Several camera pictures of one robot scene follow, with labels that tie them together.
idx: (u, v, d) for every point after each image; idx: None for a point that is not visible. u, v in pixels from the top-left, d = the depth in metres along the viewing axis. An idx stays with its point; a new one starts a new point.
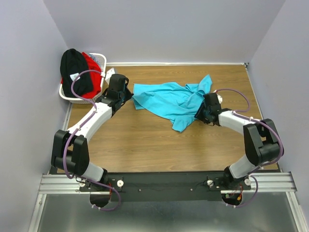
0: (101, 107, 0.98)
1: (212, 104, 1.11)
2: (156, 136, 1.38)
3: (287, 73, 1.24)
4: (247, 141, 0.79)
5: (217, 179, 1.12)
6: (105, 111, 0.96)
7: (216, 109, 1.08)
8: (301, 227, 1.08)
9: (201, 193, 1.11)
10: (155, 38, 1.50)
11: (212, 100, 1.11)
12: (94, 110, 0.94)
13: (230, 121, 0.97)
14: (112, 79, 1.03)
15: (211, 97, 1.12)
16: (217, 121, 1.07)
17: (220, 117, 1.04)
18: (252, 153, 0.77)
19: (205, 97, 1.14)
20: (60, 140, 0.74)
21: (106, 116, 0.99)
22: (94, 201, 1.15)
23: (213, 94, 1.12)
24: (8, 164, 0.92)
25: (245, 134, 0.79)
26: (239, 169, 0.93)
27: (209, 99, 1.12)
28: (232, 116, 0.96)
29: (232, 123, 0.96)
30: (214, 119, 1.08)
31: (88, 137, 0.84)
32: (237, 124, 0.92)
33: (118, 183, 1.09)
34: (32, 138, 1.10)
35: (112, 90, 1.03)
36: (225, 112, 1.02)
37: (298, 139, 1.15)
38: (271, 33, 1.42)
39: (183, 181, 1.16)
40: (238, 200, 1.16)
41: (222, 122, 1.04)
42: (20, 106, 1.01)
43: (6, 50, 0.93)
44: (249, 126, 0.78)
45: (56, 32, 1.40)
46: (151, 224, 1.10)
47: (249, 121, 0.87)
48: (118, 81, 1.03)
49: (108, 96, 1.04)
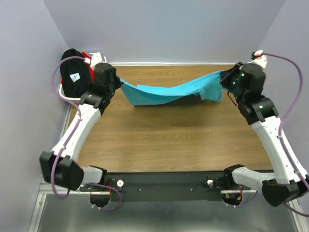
0: (85, 110, 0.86)
1: (252, 90, 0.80)
2: (157, 136, 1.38)
3: (287, 73, 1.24)
4: (276, 190, 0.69)
5: (217, 179, 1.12)
6: (92, 116, 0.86)
7: (253, 98, 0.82)
8: (302, 227, 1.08)
9: (201, 194, 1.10)
10: (155, 37, 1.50)
11: (255, 84, 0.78)
12: (80, 118, 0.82)
13: (269, 141, 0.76)
14: (95, 72, 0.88)
15: (254, 82, 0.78)
16: (254, 117, 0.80)
17: (259, 123, 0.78)
18: (273, 198, 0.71)
19: (246, 77, 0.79)
20: (45, 165, 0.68)
21: (95, 119, 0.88)
22: (94, 201, 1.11)
23: (262, 76, 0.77)
24: (9, 163, 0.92)
25: (282, 188, 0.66)
26: (243, 181, 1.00)
27: (254, 83, 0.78)
28: (277, 141, 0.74)
29: (272, 148, 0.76)
30: (250, 112, 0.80)
31: (76, 155, 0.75)
32: (276, 159, 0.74)
33: (118, 183, 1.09)
34: (32, 138, 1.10)
35: (97, 83, 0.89)
36: (268, 122, 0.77)
37: (298, 140, 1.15)
38: (272, 32, 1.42)
39: (183, 181, 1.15)
40: (238, 200, 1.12)
41: (256, 128, 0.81)
42: (20, 105, 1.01)
43: (7, 50, 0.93)
44: (291, 188, 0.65)
45: (56, 32, 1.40)
46: (151, 224, 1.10)
47: (295, 173, 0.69)
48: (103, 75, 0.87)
49: (93, 93, 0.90)
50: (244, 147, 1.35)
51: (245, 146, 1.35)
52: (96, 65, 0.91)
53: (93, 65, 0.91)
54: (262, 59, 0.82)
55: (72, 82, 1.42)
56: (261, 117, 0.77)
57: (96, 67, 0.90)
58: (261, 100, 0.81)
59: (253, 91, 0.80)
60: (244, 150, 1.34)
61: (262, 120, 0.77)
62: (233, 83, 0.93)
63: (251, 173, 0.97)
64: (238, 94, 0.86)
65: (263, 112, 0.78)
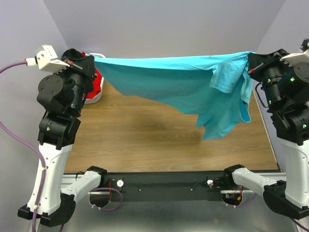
0: (46, 152, 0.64)
1: (298, 101, 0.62)
2: (157, 136, 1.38)
3: None
4: (285, 206, 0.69)
5: (217, 179, 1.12)
6: (59, 159, 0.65)
7: (293, 108, 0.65)
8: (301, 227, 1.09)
9: (201, 194, 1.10)
10: (155, 37, 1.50)
11: (304, 96, 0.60)
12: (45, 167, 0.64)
13: (295, 163, 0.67)
14: (42, 102, 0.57)
15: (306, 93, 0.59)
16: (290, 131, 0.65)
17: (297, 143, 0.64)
18: (279, 208, 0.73)
19: (296, 85, 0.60)
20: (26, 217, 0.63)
21: (64, 155, 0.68)
22: (94, 201, 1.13)
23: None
24: (9, 163, 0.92)
25: (293, 209, 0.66)
26: (242, 182, 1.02)
27: (305, 95, 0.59)
28: (306, 169, 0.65)
29: (293, 169, 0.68)
30: (288, 128, 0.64)
31: (57, 199, 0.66)
32: (295, 179, 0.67)
33: (118, 183, 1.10)
34: (32, 137, 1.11)
35: (52, 109, 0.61)
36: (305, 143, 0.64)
37: None
38: (272, 32, 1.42)
39: (183, 181, 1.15)
40: (238, 200, 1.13)
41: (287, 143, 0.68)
42: (20, 106, 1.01)
43: (7, 49, 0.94)
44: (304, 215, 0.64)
45: (56, 33, 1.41)
46: (151, 224, 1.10)
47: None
48: (52, 105, 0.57)
49: (55, 119, 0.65)
50: (244, 147, 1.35)
51: (245, 146, 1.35)
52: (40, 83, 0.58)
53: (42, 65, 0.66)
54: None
55: None
56: (301, 136, 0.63)
57: (40, 89, 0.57)
58: (302, 110, 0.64)
59: (297, 102, 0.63)
60: (244, 150, 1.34)
61: (300, 143, 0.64)
62: (267, 81, 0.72)
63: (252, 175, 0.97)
64: (274, 98, 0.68)
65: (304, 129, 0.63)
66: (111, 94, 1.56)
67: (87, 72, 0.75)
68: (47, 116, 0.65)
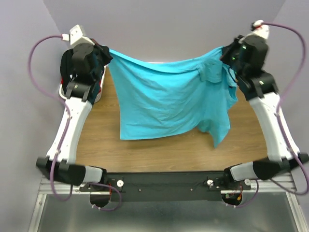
0: (72, 105, 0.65)
1: (253, 64, 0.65)
2: (157, 136, 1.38)
3: (287, 73, 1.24)
4: (268, 168, 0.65)
5: (217, 179, 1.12)
6: (82, 112, 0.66)
7: (253, 72, 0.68)
8: (302, 227, 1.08)
9: (201, 193, 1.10)
10: (156, 37, 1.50)
11: (255, 59, 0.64)
12: (69, 116, 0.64)
13: (264, 118, 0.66)
14: (75, 60, 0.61)
15: (256, 56, 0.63)
16: (252, 94, 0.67)
17: (257, 99, 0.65)
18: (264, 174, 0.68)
19: (247, 49, 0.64)
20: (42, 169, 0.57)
21: (87, 112, 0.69)
22: (94, 201, 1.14)
23: (265, 49, 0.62)
24: (9, 163, 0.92)
25: (273, 164, 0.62)
26: (240, 173, 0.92)
27: (255, 57, 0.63)
28: (273, 119, 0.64)
29: (265, 126, 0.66)
30: (249, 89, 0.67)
31: (73, 155, 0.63)
32: (270, 134, 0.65)
33: (118, 183, 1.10)
34: (32, 138, 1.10)
35: (80, 71, 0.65)
36: (267, 97, 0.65)
37: (298, 140, 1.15)
38: None
39: (184, 181, 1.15)
40: (238, 200, 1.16)
41: (252, 104, 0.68)
42: (21, 106, 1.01)
43: (7, 50, 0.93)
44: (284, 164, 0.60)
45: (56, 33, 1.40)
46: (151, 224, 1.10)
47: (287, 150, 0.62)
48: (85, 63, 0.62)
49: (79, 81, 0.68)
50: (244, 147, 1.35)
51: (245, 146, 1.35)
52: (74, 48, 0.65)
53: (74, 42, 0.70)
54: (263, 29, 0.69)
55: None
56: (260, 92, 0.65)
57: (75, 51, 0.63)
58: (261, 74, 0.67)
59: (253, 65, 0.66)
60: (244, 150, 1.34)
61: (261, 96, 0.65)
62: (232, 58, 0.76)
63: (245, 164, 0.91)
64: (238, 69, 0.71)
65: (263, 90, 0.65)
66: (111, 94, 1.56)
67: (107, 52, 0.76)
68: (74, 79, 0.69)
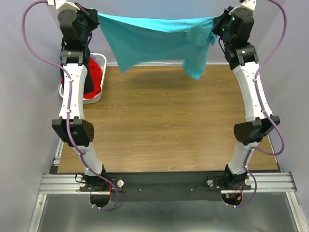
0: (70, 69, 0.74)
1: (239, 35, 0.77)
2: (156, 136, 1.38)
3: (287, 73, 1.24)
4: (244, 128, 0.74)
5: (217, 179, 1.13)
6: (80, 73, 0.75)
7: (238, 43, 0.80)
8: (302, 227, 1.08)
9: (201, 193, 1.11)
10: None
11: (242, 31, 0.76)
12: (70, 79, 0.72)
13: (244, 84, 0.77)
14: (63, 26, 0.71)
15: (243, 28, 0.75)
16: (235, 62, 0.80)
17: (238, 66, 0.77)
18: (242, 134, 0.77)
19: (236, 21, 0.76)
20: (59, 128, 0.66)
21: (84, 76, 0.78)
22: (94, 201, 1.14)
23: (251, 22, 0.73)
24: (9, 163, 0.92)
25: (248, 124, 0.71)
26: (236, 164, 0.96)
27: (242, 28, 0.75)
28: (251, 84, 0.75)
29: (245, 91, 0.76)
30: (232, 57, 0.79)
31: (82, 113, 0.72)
32: (248, 98, 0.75)
33: (118, 183, 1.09)
34: (33, 137, 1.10)
35: (70, 37, 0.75)
36: (247, 66, 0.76)
37: (297, 139, 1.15)
38: (272, 33, 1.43)
39: (184, 181, 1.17)
40: (238, 200, 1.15)
41: (236, 73, 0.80)
42: (21, 105, 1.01)
43: (7, 49, 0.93)
44: (256, 123, 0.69)
45: (56, 33, 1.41)
46: (151, 224, 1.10)
47: (261, 111, 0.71)
48: (72, 28, 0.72)
49: (70, 48, 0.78)
50: None
51: None
52: (58, 17, 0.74)
53: (60, 7, 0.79)
54: (251, 2, 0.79)
55: None
56: (243, 60, 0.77)
57: (61, 20, 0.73)
58: (245, 47, 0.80)
59: (239, 36, 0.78)
60: None
61: (243, 64, 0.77)
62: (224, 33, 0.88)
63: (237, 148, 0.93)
64: (227, 40, 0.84)
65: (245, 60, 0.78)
66: (111, 94, 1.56)
67: (92, 19, 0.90)
68: (64, 48, 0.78)
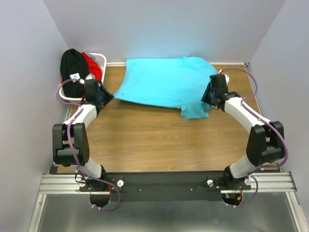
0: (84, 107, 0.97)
1: (219, 86, 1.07)
2: (156, 136, 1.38)
3: (287, 73, 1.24)
4: (252, 143, 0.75)
5: (217, 179, 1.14)
6: (91, 109, 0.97)
7: (222, 93, 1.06)
8: (301, 227, 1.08)
9: (201, 193, 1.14)
10: (156, 37, 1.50)
11: (219, 82, 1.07)
12: (82, 108, 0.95)
13: (235, 111, 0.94)
14: (86, 83, 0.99)
15: (219, 80, 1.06)
16: (223, 105, 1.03)
17: (226, 103, 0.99)
18: (254, 153, 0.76)
19: (213, 78, 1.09)
20: (59, 133, 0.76)
21: (92, 117, 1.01)
22: (94, 201, 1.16)
23: (222, 76, 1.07)
24: (9, 163, 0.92)
25: (252, 134, 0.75)
26: (239, 169, 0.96)
27: (218, 80, 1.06)
28: (240, 107, 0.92)
29: (238, 114, 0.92)
30: (220, 101, 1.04)
31: None
32: (243, 117, 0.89)
33: (118, 184, 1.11)
34: (32, 137, 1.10)
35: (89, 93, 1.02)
36: (232, 100, 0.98)
37: (298, 139, 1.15)
38: (272, 33, 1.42)
39: (183, 181, 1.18)
40: (238, 200, 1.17)
41: (227, 108, 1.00)
42: (20, 105, 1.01)
43: (7, 50, 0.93)
44: (258, 128, 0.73)
45: (56, 33, 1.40)
46: (151, 224, 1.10)
47: (258, 120, 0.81)
48: (93, 86, 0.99)
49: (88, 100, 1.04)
50: (244, 147, 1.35)
51: (245, 146, 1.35)
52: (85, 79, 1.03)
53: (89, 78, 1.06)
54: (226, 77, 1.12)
55: (72, 82, 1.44)
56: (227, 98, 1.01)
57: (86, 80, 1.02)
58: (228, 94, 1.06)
59: (219, 87, 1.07)
60: (244, 150, 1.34)
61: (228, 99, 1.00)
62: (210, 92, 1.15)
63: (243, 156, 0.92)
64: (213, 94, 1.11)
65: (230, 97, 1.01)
66: (111, 94, 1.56)
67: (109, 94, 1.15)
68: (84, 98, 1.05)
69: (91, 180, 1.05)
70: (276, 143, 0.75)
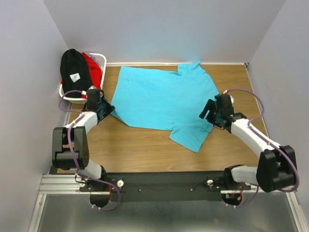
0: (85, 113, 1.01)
1: (225, 107, 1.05)
2: (156, 136, 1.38)
3: (287, 73, 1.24)
4: (262, 168, 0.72)
5: (217, 180, 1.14)
6: (91, 115, 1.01)
7: (228, 113, 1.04)
8: (301, 227, 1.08)
9: (201, 193, 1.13)
10: (156, 37, 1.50)
11: (224, 103, 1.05)
12: (83, 115, 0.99)
13: (242, 133, 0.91)
14: (88, 91, 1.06)
15: (225, 101, 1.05)
16: (229, 126, 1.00)
17: (232, 124, 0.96)
18: (265, 180, 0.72)
19: (217, 98, 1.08)
20: (60, 136, 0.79)
21: (93, 123, 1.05)
22: (94, 201, 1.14)
23: (227, 96, 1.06)
24: (9, 163, 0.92)
25: (261, 159, 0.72)
26: (241, 176, 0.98)
27: (223, 102, 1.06)
28: (247, 129, 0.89)
29: (245, 137, 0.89)
30: (226, 122, 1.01)
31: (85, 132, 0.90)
32: (251, 140, 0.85)
33: (118, 183, 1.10)
34: (32, 138, 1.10)
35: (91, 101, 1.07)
36: (239, 122, 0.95)
37: (298, 139, 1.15)
38: (272, 33, 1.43)
39: (183, 181, 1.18)
40: (238, 200, 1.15)
41: (234, 130, 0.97)
42: (20, 105, 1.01)
43: (7, 50, 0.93)
44: (268, 153, 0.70)
45: (56, 33, 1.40)
46: (151, 225, 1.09)
47: (268, 144, 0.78)
48: (94, 94, 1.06)
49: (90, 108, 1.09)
50: (244, 147, 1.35)
51: (245, 146, 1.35)
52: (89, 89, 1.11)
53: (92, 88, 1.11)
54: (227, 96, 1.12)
55: (72, 82, 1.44)
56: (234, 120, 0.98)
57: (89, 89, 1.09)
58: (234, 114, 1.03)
59: (225, 108, 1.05)
60: (244, 150, 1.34)
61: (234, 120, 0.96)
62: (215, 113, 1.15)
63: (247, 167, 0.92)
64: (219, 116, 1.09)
65: (236, 119, 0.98)
66: (111, 94, 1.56)
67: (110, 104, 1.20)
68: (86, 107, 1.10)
69: (93, 181, 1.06)
70: (287, 169, 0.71)
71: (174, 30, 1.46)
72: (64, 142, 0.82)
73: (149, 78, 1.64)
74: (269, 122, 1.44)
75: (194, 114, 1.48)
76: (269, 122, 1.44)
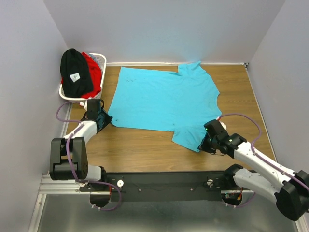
0: (84, 122, 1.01)
1: (218, 133, 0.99)
2: (156, 136, 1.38)
3: (287, 73, 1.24)
4: (284, 200, 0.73)
5: (217, 180, 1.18)
6: (91, 124, 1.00)
7: (224, 138, 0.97)
8: (301, 227, 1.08)
9: (201, 193, 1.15)
10: (156, 37, 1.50)
11: (217, 129, 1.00)
12: (82, 123, 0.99)
13: (250, 161, 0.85)
14: (89, 100, 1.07)
15: (216, 126, 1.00)
16: (231, 151, 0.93)
17: (236, 152, 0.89)
18: (288, 209, 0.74)
19: (208, 126, 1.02)
20: (58, 146, 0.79)
21: (93, 132, 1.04)
22: (94, 201, 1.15)
23: (216, 122, 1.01)
24: (9, 162, 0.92)
25: (282, 193, 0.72)
26: (244, 183, 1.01)
27: (215, 128, 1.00)
28: (255, 157, 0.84)
29: (255, 166, 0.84)
30: (227, 148, 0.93)
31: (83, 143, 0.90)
32: (263, 170, 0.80)
33: (118, 183, 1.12)
34: (32, 138, 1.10)
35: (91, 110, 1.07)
36: (242, 147, 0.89)
37: (298, 139, 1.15)
38: (271, 33, 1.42)
39: (183, 181, 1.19)
40: (238, 200, 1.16)
41: (238, 156, 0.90)
42: (20, 105, 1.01)
43: (7, 50, 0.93)
44: (288, 187, 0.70)
45: (56, 32, 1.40)
46: (151, 224, 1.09)
47: (283, 174, 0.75)
48: (96, 103, 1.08)
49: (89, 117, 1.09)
50: None
51: None
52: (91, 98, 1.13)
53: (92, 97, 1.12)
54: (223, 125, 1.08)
55: (72, 82, 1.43)
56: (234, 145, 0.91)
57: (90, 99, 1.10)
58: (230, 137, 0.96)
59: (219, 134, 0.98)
60: None
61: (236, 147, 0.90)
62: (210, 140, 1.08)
63: (257, 179, 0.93)
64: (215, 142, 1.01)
65: (235, 142, 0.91)
66: (111, 94, 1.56)
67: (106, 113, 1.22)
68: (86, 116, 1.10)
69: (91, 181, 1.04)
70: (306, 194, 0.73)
71: (173, 30, 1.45)
72: (63, 153, 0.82)
73: (150, 78, 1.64)
74: (269, 122, 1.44)
75: (193, 115, 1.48)
76: (269, 122, 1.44)
